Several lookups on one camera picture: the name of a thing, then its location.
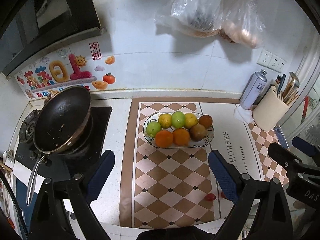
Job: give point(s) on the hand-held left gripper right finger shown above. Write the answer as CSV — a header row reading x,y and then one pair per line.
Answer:
x,y
222,175

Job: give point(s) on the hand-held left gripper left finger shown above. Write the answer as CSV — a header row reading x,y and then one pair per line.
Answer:
x,y
101,172

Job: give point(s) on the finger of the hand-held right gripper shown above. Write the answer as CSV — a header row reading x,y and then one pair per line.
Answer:
x,y
303,146
282,155

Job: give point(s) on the oval floral ceramic plate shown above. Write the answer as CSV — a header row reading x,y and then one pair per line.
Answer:
x,y
202,143

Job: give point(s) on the red-brown apple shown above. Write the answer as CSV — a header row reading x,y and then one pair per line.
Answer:
x,y
198,132

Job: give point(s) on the orange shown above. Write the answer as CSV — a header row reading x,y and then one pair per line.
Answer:
x,y
164,138
181,137

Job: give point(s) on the dark brown round fruit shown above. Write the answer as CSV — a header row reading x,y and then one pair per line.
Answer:
x,y
205,121

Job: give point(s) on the yellow lemon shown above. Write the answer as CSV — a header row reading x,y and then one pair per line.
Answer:
x,y
190,120
165,120

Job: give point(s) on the green apple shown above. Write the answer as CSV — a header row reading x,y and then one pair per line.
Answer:
x,y
178,119
153,128

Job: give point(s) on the red cherry tomato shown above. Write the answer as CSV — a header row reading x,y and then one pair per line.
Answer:
x,y
210,197
223,194

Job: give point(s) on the black gas stove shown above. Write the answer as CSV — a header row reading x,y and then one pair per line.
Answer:
x,y
97,130

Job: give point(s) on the cream utensil holder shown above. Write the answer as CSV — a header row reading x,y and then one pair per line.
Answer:
x,y
270,112

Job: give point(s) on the glass sliding door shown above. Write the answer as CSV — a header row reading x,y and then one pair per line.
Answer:
x,y
308,100

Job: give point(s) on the checkered table mat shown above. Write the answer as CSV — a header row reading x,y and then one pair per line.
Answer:
x,y
175,175

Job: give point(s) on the white folded cloth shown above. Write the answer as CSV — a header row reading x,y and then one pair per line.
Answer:
x,y
243,115

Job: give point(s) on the bunch of kitchen utensils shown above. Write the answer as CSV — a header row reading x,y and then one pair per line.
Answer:
x,y
290,87

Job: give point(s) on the black frying pan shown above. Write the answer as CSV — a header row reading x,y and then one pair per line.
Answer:
x,y
62,122

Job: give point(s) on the silver spray can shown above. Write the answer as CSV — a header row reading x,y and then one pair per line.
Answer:
x,y
252,90

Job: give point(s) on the person's black fleece clothing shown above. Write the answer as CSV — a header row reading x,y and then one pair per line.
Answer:
x,y
175,233

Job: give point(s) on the white mug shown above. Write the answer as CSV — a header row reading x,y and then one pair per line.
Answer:
x,y
8,158

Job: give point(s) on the clear plastic bag pale contents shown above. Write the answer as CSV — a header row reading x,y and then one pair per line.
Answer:
x,y
245,22

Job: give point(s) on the black range hood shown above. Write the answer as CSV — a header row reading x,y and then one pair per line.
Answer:
x,y
45,15

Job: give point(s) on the clear plastic bag dark contents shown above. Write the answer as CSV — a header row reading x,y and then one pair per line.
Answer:
x,y
197,7

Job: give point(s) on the white wall socket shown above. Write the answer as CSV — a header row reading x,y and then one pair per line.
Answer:
x,y
264,58
276,62
282,65

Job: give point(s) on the colourful wall sticker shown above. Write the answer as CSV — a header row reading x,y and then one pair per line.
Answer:
x,y
65,72

